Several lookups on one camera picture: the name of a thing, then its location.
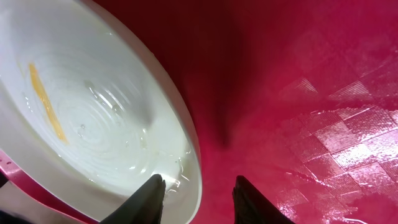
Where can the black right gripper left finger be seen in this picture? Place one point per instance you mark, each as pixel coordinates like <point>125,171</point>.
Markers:
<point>144,206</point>

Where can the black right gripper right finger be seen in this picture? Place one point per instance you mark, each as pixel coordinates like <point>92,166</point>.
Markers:
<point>251,207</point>

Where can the cream white plate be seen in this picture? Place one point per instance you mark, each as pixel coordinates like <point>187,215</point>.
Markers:
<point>89,113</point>

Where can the red plastic tray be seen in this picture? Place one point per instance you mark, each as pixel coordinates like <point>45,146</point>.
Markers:
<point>299,97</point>

